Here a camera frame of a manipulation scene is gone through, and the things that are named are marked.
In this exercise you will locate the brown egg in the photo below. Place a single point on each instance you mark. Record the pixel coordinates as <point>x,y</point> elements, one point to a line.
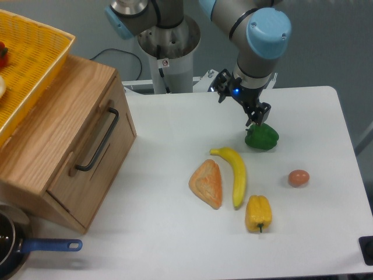
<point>297,178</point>

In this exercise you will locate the orange bread slice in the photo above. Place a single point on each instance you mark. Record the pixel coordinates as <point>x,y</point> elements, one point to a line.
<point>206,183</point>

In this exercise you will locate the yellow banana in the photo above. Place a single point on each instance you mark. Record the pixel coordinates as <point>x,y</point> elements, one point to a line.
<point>237,164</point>

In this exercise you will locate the wooden top drawer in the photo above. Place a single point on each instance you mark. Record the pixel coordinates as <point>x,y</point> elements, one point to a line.
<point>90,169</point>

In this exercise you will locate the yellow bell pepper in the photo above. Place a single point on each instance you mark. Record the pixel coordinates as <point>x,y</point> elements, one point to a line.
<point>258,215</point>

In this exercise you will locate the blue handled frying pan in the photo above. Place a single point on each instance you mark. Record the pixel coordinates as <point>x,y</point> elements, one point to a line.
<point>17,241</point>

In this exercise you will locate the black corner object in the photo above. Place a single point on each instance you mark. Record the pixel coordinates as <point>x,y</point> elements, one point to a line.
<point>366,246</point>

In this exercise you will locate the yellow plastic basket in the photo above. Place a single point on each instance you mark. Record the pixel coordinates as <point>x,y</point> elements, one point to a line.
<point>37,53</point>

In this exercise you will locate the white vegetable in basket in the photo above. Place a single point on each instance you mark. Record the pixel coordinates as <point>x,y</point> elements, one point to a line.
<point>2,86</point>

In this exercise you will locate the red pepper in basket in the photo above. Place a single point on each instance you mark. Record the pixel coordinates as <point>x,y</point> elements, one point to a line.
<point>3,55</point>

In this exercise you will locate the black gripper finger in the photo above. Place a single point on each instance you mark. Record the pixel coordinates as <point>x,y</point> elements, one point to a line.
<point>220,85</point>
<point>257,113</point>

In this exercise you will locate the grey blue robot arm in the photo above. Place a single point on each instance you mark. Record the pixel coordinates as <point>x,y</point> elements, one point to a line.
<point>259,31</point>

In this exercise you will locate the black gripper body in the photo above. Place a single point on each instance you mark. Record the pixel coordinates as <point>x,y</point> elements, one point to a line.
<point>246,90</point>

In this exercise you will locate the wooden drawer cabinet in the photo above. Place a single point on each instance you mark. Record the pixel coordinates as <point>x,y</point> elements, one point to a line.
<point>33,156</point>

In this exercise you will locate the green bell pepper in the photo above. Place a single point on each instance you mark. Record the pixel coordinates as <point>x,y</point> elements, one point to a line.
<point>262,137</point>

